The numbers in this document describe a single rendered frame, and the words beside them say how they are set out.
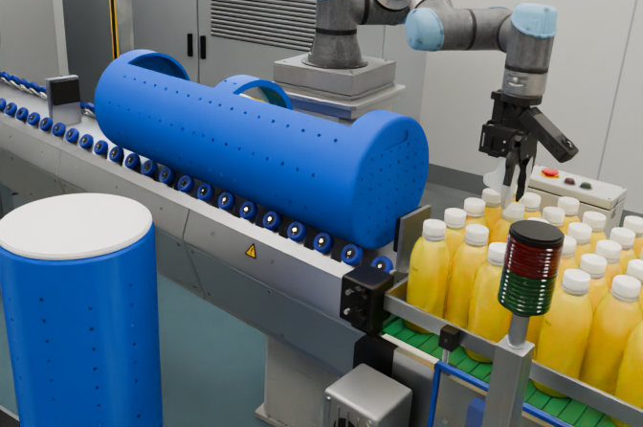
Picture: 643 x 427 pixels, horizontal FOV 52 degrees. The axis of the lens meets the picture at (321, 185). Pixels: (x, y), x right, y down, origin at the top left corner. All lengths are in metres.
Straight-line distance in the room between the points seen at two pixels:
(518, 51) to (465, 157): 3.16
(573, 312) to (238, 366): 1.75
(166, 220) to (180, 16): 2.09
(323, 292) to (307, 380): 0.83
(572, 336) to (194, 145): 0.91
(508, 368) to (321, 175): 0.57
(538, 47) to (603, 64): 2.82
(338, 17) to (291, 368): 1.10
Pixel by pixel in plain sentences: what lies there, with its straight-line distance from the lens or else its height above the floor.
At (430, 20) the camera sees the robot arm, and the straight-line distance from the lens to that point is 1.22.
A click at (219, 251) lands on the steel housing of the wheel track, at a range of 1.60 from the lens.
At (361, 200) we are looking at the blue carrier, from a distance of 1.29.
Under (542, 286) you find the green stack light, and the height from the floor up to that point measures 1.20.
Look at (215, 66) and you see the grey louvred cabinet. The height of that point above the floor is 0.86.
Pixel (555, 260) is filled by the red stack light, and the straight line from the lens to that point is 0.82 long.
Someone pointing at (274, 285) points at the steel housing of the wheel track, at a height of 0.83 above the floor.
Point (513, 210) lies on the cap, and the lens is 1.29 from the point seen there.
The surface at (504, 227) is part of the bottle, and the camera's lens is 1.30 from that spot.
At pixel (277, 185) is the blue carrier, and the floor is 1.07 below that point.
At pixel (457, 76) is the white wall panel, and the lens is 4.26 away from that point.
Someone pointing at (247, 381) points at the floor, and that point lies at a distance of 2.57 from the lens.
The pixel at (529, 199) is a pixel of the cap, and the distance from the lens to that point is 1.36.
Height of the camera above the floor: 1.58
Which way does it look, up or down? 21 degrees down
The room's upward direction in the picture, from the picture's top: 3 degrees clockwise
